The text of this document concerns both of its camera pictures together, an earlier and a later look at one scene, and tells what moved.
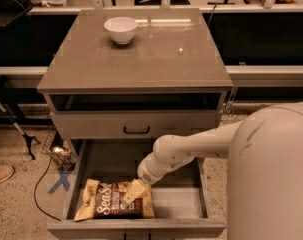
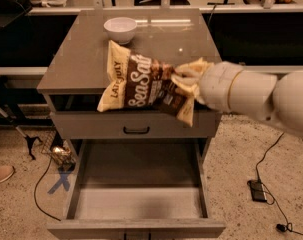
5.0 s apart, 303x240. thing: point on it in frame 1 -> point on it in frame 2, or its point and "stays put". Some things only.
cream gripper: [144, 174] -> [215, 85]
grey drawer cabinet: [115, 81] stays put
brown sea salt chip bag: [105, 200] -> [135, 81]
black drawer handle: [136, 132] stays put
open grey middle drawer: [180, 198] stays put
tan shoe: [0, 173] stays put
